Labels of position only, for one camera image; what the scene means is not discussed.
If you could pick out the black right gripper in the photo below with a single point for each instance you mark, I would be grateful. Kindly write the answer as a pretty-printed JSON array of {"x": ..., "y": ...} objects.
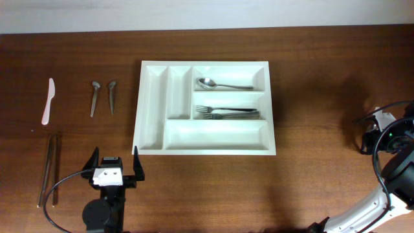
[{"x": 367, "y": 142}]

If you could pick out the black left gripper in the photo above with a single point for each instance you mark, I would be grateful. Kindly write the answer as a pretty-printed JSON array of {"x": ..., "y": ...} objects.
[{"x": 130, "y": 181}]

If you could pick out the metal fork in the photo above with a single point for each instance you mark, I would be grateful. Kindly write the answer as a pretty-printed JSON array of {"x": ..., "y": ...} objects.
[
  {"x": 218, "y": 116},
  {"x": 239, "y": 114},
  {"x": 207, "y": 109}
]

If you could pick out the metal spoon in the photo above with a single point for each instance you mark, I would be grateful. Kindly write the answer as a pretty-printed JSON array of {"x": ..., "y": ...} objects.
[{"x": 208, "y": 83}]

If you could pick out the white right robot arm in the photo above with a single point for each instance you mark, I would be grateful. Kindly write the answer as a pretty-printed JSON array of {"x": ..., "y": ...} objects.
[{"x": 393, "y": 196}]

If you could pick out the white cutlery tray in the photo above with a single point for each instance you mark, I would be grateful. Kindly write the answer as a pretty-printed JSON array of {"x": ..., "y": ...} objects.
[{"x": 168, "y": 124}]

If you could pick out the metal chopstick left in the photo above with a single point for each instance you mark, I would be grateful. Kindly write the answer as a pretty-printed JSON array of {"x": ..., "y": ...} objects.
[{"x": 45, "y": 177}]

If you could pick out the pink plastic knife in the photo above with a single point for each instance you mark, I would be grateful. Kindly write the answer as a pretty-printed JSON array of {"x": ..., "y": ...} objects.
[{"x": 51, "y": 93}]

